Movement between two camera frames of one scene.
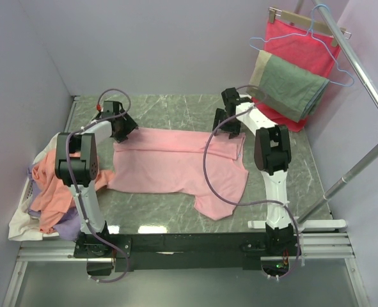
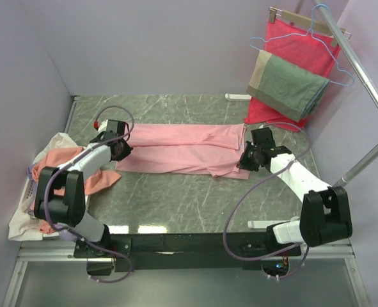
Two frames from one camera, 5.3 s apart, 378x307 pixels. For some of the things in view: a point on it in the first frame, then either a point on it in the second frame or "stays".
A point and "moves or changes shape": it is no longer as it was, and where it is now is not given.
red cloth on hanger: (308, 49) stays
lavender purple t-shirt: (69, 226) stays
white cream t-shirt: (23, 226) stays
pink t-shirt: (209, 168) moves or changes shape
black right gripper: (234, 130) to (244, 163)
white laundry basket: (25, 203) stays
